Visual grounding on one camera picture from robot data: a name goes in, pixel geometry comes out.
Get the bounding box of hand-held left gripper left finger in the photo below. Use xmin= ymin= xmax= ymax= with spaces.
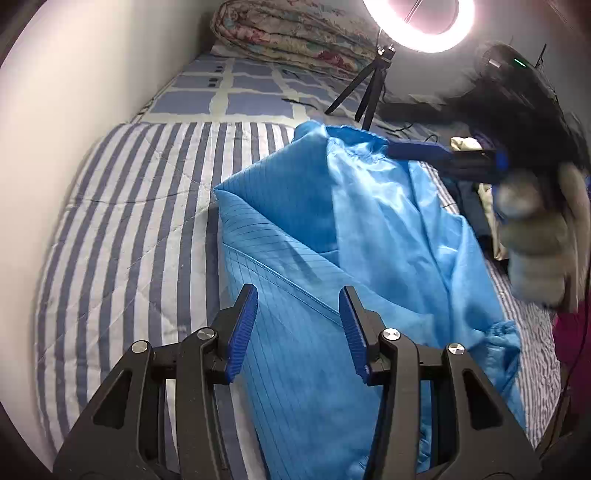
xmin=53 ymin=283 xmax=259 ymax=480

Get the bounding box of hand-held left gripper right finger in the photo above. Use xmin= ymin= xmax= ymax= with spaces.
xmin=338 ymin=285 xmax=541 ymax=480

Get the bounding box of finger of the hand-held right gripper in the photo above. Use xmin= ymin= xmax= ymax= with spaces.
xmin=387 ymin=141 xmax=511 ymax=183

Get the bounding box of light blue work coat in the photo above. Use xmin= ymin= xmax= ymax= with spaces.
xmin=213 ymin=121 xmax=527 ymax=480

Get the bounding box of person's right hand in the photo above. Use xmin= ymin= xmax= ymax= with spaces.
xmin=494 ymin=159 xmax=591 ymax=310

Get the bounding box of black tripod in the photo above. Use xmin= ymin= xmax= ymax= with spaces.
xmin=324 ymin=41 xmax=398 ymax=132

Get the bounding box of blue white striped blanket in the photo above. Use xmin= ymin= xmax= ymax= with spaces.
xmin=34 ymin=121 xmax=561 ymax=480

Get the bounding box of blue checked bed sheet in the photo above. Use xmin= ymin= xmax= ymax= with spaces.
xmin=131 ymin=51 xmax=444 ymax=134

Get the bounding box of folded floral quilt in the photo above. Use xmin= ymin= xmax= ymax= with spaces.
xmin=211 ymin=0 xmax=384 ymax=75

